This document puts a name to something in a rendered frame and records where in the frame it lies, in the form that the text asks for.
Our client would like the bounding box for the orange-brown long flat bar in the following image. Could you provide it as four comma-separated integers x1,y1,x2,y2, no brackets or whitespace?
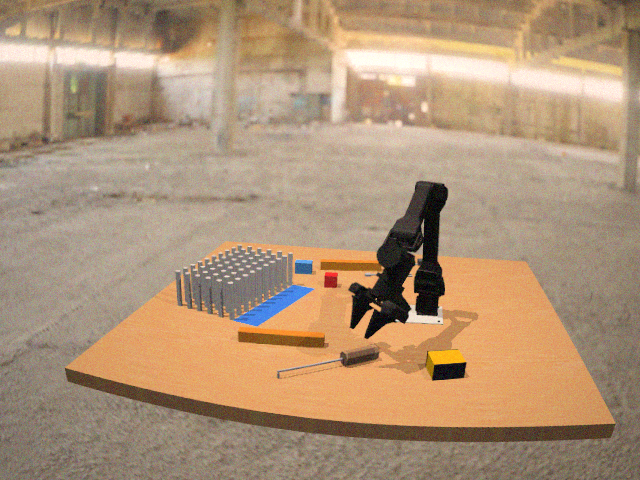
237,327,325,349
320,259,381,272

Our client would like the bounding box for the blue flat strip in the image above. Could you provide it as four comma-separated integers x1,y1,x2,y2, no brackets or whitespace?
233,285,314,326

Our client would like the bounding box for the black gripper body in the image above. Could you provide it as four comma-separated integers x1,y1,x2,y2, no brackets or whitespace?
348,270,409,324

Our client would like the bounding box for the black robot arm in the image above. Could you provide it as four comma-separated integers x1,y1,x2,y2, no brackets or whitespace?
376,181,448,316

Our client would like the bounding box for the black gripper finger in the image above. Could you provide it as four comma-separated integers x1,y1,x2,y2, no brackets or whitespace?
365,309,397,339
350,294,374,329

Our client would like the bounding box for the small red cube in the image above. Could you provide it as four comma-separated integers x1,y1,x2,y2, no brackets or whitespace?
324,272,338,288

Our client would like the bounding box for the small blue block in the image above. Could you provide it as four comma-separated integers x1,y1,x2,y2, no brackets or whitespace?
295,260,313,275

